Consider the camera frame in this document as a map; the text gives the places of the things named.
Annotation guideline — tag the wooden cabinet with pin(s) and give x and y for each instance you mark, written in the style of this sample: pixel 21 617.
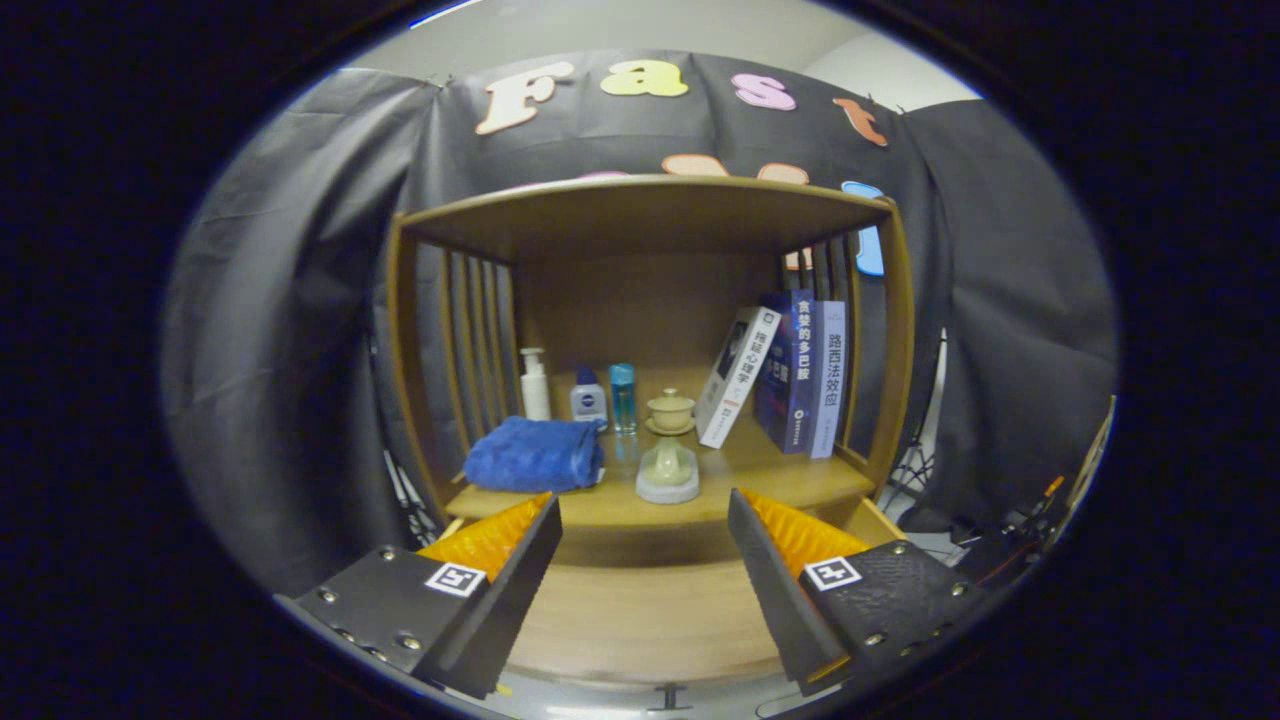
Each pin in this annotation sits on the wooden cabinet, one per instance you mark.
pixel 640 310

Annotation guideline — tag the black tripod stand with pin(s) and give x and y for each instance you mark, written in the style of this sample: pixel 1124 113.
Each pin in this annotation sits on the black tripod stand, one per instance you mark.
pixel 402 492
pixel 915 470

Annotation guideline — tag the wooden drawer with black knob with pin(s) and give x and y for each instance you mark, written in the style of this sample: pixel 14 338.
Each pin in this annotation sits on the wooden drawer with black knob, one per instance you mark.
pixel 650 610

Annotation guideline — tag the wooden countertop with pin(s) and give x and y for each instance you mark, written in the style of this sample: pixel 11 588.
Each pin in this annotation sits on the wooden countertop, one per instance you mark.
pixel 780 475

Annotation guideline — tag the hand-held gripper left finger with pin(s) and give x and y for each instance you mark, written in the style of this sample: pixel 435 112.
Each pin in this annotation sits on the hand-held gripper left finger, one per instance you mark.
pixel 515 610

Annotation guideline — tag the white book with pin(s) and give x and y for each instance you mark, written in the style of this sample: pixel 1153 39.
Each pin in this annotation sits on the white book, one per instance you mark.
pixel 735 380

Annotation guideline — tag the white pump bottle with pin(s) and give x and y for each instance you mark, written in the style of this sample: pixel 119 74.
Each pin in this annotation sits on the white pump bottle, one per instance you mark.
pixel 536 395

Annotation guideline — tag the beige lidded teacup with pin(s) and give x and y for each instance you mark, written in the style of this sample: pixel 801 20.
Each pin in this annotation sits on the beige lidded teacup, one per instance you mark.
pixel 671 412

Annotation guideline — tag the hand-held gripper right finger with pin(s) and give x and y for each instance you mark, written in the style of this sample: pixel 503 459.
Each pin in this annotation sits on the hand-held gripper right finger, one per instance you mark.
pixel 780 600

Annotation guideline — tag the beige board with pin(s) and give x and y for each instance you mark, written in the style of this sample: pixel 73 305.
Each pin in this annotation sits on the beige board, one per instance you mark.
pixel 1095 455

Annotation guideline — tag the white bottle with blue cap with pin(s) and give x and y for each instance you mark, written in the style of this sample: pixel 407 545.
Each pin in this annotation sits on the white bottle with blue cap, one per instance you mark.
pixel 589 405

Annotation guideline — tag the clear blue bottle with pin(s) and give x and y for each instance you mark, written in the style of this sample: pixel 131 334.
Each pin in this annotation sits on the clear blue bottle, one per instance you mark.
pixel 623 400

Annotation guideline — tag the dark blue book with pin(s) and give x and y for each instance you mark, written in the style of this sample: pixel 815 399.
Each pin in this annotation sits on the dark blue book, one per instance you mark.
pixel 790 380

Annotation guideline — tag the blue folded towel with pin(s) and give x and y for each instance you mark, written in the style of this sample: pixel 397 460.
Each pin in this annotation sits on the blue folded towel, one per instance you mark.
pixel 530 455

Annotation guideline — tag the light blue book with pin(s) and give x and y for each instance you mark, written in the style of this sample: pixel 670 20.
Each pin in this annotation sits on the light blue book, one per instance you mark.
pixel 829 380

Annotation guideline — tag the black backdrop cloth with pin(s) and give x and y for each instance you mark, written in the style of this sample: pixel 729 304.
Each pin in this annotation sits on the black backdrop cloth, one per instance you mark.
pixel 300 300

